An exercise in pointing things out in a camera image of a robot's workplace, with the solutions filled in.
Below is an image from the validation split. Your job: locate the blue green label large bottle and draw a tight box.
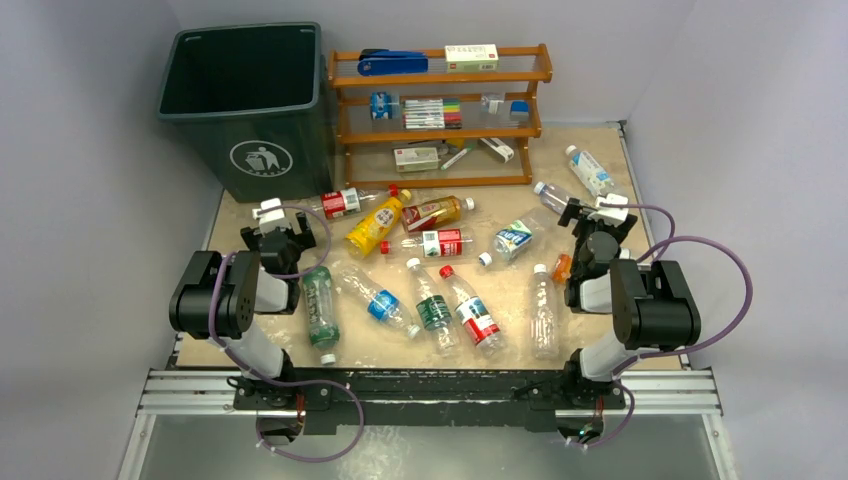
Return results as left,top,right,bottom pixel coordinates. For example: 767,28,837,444
478,206,558,269

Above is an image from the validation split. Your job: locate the yellow honey pomelo bottle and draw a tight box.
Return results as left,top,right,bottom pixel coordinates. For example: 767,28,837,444
344,189,412,260

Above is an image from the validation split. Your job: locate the amber tea bottle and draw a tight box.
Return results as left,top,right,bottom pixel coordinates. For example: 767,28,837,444
401,195,476,233

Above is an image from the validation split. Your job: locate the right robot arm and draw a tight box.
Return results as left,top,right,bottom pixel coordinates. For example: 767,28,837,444
558,199,701,407

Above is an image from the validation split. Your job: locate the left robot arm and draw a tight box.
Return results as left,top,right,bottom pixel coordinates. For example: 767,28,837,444
169,210,316,409

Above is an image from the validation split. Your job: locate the dark green trash bin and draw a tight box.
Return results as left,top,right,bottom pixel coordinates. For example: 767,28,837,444
157,22,336,203

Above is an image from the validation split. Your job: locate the clear bottle white cap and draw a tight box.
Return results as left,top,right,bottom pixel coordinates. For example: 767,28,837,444
533,181,589,215

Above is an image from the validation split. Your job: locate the white blue label bottle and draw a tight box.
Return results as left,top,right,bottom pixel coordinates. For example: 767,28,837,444
565,145,616,197

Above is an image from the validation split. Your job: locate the orange drink bottle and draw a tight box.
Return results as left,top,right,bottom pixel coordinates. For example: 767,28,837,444
550,253,572,285

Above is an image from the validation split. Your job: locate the green tinted bottle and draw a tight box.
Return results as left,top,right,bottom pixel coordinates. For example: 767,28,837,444
302,266,341,366

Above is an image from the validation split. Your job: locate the white black small box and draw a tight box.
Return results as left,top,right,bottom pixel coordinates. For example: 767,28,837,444
479,137,515,163

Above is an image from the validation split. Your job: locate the clear unlabelled bottle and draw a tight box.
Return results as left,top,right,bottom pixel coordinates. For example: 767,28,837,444
529,264,560,359

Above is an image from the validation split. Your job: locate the blue label clear bottle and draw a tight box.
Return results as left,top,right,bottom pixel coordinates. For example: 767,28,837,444
338,264,422,339

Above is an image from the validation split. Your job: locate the blue white eraser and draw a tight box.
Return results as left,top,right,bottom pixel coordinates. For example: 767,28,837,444
509,100,530,122

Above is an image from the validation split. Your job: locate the green white marker pen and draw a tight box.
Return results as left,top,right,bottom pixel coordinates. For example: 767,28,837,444
440,146,474,170

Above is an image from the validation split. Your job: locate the clear plastic box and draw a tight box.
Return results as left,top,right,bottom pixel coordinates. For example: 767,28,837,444
480,92,505,127

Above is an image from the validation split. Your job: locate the red landscape label bottle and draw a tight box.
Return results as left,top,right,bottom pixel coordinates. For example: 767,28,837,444
439,265,505,357

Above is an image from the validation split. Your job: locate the dark green label bottle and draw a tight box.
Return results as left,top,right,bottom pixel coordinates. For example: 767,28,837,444
406,257,459,358

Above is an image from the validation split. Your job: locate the orange wooden shelf rack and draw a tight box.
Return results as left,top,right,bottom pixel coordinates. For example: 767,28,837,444
328,44,553,189

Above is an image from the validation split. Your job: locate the blue white tape dispenser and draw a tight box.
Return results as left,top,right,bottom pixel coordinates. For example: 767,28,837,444
369,91,397,120

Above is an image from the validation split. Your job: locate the pack of coloured markers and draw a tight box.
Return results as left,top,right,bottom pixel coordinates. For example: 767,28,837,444
402,98,462,130

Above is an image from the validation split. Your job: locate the white green box top shelf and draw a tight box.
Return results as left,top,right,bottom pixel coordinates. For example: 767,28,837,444
444,44,499,73

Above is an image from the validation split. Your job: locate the blue stapler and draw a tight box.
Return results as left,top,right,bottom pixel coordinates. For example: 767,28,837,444
357,49,429,76

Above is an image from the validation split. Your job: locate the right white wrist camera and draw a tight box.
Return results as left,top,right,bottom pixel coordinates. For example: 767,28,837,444
588,193,629,226

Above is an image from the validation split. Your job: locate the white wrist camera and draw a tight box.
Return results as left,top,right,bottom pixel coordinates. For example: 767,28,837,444
252,198,291,235
588,193,629,226

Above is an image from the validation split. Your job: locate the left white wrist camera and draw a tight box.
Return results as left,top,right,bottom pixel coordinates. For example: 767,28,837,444
252,198,291,235

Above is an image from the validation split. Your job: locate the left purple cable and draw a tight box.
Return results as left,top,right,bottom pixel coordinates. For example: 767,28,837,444
207,203,367,464

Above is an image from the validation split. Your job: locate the purple cable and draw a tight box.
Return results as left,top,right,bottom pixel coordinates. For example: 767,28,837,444
207,203,367,464
564,202,755,452

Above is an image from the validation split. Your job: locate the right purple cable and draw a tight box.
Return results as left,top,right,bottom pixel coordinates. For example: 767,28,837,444
564,202,755,452

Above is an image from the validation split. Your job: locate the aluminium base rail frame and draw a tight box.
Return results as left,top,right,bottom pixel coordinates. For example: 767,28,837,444
119,363,738,479

